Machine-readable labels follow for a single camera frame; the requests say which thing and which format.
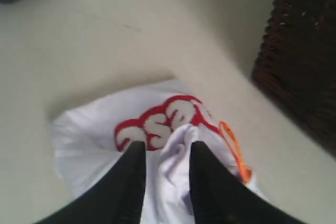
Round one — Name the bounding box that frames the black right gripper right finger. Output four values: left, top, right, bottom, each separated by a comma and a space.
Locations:
189, 141, 302, 224

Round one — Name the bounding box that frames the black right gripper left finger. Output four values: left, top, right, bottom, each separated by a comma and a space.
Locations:
38, 141, 146, 224

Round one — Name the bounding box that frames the white t-shirt with red print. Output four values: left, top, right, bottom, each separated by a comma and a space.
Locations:
50, 79, 261, 223

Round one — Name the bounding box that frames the dark brown wicker basket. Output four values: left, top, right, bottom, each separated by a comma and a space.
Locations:
252, 0, 335, 147

